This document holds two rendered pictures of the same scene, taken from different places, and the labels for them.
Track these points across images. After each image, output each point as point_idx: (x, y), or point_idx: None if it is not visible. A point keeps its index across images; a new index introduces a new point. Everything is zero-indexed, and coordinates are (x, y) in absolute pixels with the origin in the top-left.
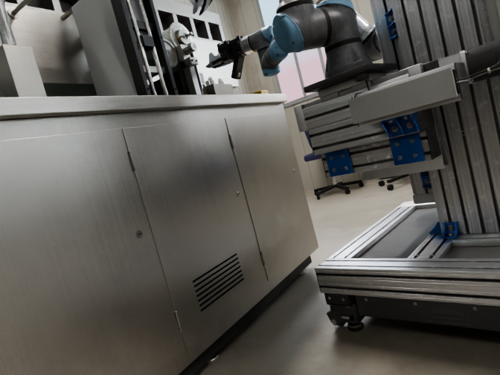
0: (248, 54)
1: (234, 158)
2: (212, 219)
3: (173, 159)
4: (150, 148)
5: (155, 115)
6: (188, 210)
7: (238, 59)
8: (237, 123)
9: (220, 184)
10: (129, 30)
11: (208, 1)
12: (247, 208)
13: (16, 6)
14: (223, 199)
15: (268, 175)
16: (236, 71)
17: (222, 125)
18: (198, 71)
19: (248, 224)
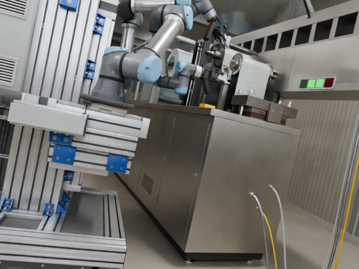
0: (196, 78)
1: (169, 140)
2: (154, 159)
3: (156, 128)
4: (154, 122)
5: (159, 111)
6: (151, 149)
7: (201, 81)
8: (178, 122)
9: (161, 148)
10: None
11: (222, 39)
12: (164, 168)
13: None
14: (159, 155)
15: (178, 161)
16: (203, 89)
17: (172, 120)
18: (236, 85)
19: (161, 175)
